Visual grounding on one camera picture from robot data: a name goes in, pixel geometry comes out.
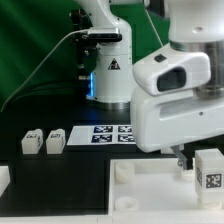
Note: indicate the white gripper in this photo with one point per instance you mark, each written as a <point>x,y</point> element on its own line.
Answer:
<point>174,119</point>

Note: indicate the white square table top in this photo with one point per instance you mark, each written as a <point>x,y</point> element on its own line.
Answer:
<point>155,191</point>

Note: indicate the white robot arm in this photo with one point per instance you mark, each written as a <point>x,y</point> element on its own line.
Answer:
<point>195,26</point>

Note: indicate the white sheet with markers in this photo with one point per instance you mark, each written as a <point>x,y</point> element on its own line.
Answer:
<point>101,135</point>

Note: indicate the white left corner obstacle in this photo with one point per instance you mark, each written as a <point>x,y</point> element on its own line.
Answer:
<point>4,178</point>

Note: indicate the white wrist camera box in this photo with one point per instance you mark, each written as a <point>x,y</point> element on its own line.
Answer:
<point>172,71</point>

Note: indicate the black camera on mount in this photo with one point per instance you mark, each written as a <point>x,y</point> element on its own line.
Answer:
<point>83,43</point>

